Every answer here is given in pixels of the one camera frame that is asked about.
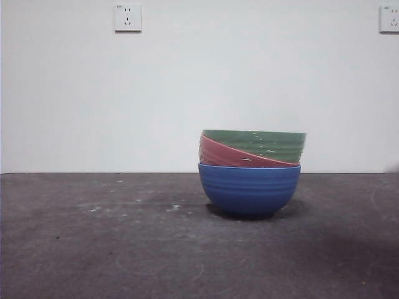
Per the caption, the red ribbed bowl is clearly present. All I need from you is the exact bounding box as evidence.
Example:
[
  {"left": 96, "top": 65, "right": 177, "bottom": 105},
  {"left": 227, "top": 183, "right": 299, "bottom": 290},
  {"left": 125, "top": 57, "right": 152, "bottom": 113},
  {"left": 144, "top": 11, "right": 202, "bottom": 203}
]
[{"left": 198, "top": 131, "right": 300, "bottom": 168}]

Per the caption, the green ribbed bowl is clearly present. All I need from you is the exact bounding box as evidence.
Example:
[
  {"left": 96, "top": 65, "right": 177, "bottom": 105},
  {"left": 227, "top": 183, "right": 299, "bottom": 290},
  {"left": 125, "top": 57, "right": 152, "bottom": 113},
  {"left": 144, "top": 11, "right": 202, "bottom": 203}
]
[{"left": 201, "top": 129, "right": 310, "bottom": 166}]

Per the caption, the blue ribbed bowl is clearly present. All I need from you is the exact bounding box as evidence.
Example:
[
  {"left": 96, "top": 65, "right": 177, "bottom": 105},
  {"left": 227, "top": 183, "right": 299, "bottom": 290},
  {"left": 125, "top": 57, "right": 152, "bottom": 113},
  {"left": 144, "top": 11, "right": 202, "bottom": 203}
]
[{"left": 198, "top": 163, "right": 302, "bottom": 220}]

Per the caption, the white wall socket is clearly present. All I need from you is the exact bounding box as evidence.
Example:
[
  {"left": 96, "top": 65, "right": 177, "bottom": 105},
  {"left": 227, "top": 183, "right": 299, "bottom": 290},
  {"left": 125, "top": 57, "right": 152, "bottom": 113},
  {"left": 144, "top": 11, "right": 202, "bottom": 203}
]
[
  {"left": 113, "top": 2, "right": 143, "bottom": 34},
  {"left": 378, "top": 4, "right": 399, "bottom": 35}
]

